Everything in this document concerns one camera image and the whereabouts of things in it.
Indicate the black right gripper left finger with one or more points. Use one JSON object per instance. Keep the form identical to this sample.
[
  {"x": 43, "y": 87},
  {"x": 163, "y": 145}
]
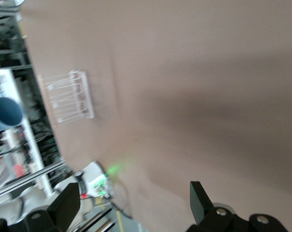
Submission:
[{"x": 63, "y": 207}]

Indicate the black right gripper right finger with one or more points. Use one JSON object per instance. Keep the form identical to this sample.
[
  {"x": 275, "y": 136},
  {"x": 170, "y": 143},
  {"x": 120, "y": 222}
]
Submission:
[{"x": 206, "y": 215}]

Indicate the blue plastic cup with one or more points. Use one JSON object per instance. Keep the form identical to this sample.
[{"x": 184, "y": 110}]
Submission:
[{"x": 5, "y": 113}]

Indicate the red arm base button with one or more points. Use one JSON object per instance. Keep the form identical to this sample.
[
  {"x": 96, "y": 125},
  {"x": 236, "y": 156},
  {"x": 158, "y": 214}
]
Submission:
[{"x": 84, "y": 195}]

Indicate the silver arm base connector plate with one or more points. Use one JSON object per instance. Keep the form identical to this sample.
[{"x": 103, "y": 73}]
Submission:
[{"x": 101, "y": 187}]

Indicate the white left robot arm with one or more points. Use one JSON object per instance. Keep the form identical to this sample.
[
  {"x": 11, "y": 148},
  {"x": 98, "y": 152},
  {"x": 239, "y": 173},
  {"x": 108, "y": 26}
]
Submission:
[{"x": 90, "y": 178}]

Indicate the brown table cover sheet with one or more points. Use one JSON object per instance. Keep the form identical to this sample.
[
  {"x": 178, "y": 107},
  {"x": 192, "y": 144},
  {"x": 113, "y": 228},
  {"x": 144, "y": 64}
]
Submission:
[{"x": 184, "y": 84}]

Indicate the aluminium frame profile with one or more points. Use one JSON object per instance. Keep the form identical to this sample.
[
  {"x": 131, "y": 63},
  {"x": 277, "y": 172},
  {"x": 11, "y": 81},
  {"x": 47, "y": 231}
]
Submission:
[{"x": 27, "y": 180}]

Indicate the white frame post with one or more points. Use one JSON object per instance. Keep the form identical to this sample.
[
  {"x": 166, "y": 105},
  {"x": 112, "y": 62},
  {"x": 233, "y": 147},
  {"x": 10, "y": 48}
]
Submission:
[{"x": 33, "y": 145}]

